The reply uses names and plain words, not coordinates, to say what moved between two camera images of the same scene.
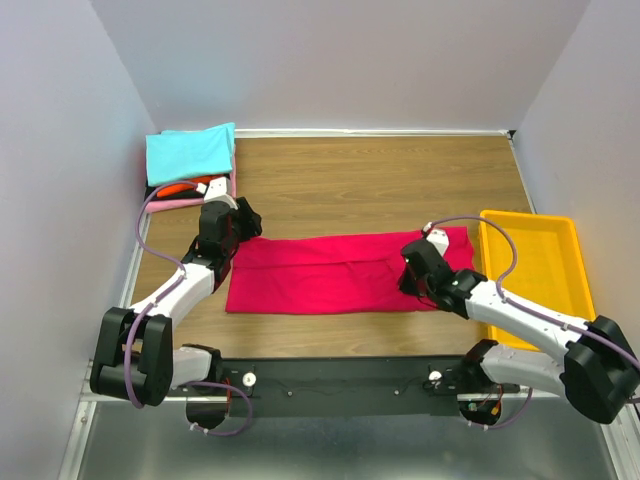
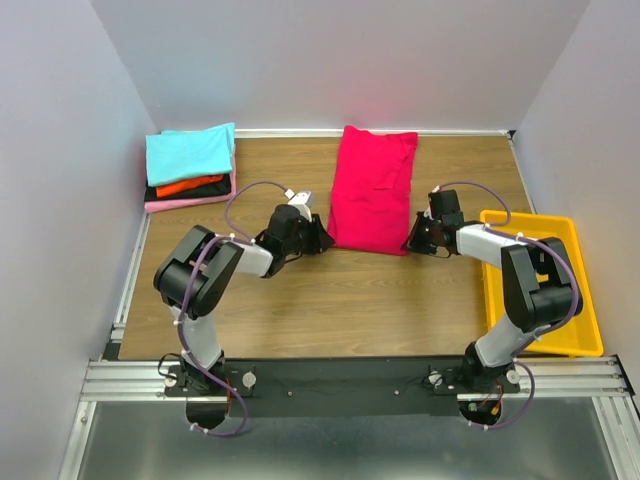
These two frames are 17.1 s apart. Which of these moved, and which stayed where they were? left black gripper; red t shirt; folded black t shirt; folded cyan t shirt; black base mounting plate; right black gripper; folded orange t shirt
Moved: red t shirt; right black gripper; left black gripper
Stayed: folded orange t shirt; folded black t shirt; folded cyan t shirt; black base mounting plate
